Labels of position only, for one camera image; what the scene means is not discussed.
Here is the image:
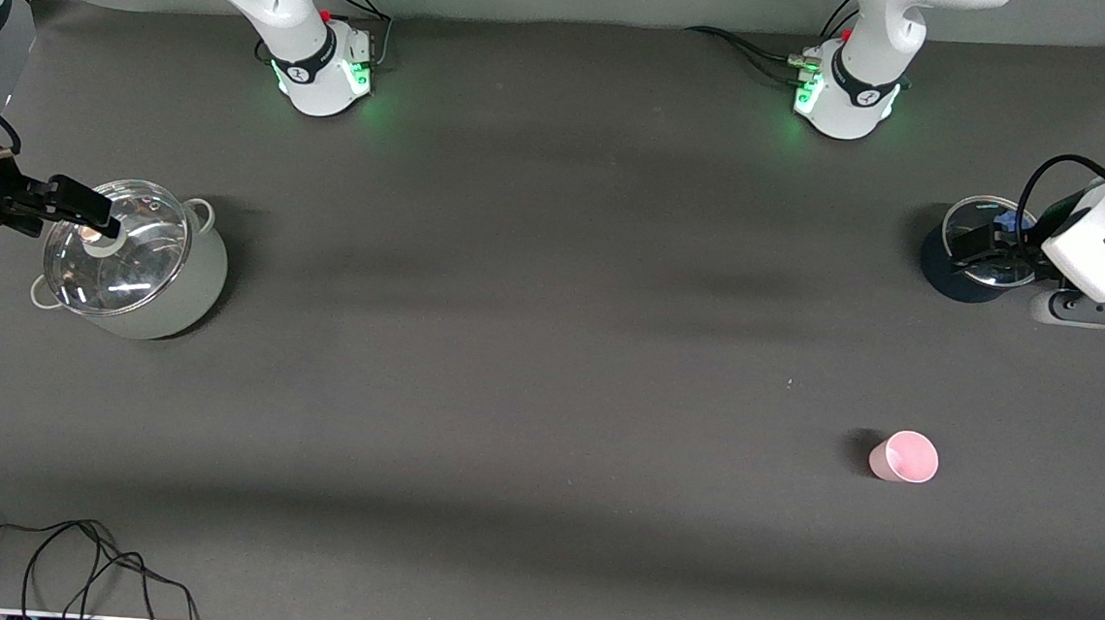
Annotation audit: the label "pink plastic cup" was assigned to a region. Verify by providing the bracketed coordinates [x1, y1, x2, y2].
[867, 429, 942, 487]

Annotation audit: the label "glass lid with blue knob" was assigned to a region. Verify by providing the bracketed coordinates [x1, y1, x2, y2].
[938, 192, 1048, 291]

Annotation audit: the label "dark blue saucepan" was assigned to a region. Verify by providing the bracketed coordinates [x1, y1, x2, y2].
[917, 190, 1043, 308]

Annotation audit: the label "glass pot lid, beige knob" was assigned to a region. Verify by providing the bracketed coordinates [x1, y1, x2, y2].
[39, 175, 195, 322]

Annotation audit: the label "pale green cooking pot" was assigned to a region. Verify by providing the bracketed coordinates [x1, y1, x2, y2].
[28, 173, 234, 346]

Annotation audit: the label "dark grey table cloth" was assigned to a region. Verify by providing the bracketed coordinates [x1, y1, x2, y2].
[0, 0, 1105, 620]

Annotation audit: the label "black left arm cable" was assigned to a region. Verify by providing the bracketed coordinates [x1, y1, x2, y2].
[1013, 150, 1105, 243]

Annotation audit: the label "thin black loose cable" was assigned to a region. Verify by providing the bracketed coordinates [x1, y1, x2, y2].
[0, 503, 209, 620]

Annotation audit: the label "black right arm base cables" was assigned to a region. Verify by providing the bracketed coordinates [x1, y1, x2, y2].
[311, 0, 396, 72]

